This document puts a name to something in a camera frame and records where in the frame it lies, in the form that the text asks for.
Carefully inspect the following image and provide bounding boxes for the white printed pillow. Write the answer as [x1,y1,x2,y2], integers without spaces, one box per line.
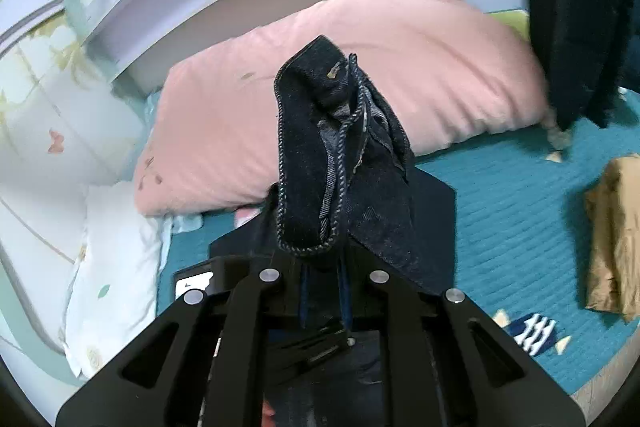
[65,182,168,378]

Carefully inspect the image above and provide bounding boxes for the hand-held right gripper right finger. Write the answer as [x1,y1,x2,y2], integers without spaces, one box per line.
[337,257,586,427]

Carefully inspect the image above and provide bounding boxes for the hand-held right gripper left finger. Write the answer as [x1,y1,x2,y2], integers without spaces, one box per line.
[55,254,311,427]

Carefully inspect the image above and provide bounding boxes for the tan folded garment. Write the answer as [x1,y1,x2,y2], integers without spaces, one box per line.
[584,154,640,325]

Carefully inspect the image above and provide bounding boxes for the pink pillow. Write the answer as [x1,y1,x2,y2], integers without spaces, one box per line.
[132,0,558,218]

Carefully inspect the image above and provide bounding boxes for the light blue cloth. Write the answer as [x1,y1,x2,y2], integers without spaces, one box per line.
[171,213,204,234]

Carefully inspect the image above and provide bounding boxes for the navy puffer jacket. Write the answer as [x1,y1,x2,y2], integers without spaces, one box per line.
[520,0,635,132]

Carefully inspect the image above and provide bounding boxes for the teal bed blanket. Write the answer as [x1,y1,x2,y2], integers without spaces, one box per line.
[155,122,640,400]

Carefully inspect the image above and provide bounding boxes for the dark denim jeans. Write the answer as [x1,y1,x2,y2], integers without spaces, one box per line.
[207,34,458,303]

